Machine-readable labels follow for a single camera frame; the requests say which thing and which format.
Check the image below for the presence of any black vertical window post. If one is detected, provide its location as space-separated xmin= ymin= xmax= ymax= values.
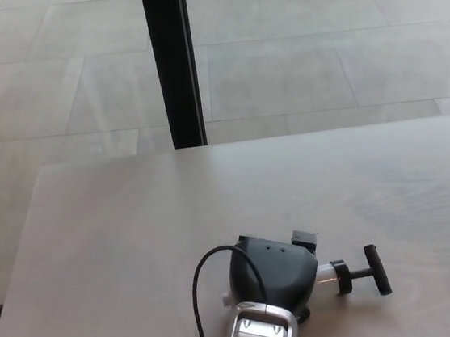
xmin=140 ymin=0 xmax=209 ymax=152

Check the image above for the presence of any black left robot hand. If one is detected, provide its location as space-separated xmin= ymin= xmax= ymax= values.
xmin=224 ymin=225 xmax=329 ymax=331

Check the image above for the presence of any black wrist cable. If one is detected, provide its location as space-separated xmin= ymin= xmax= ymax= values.
xmin=187 ymin=240 xmax=273 ymax=337

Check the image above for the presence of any white air pump black handle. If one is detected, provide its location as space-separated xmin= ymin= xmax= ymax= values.
xmin=218 ymin=242 xmax=393 ymax=314

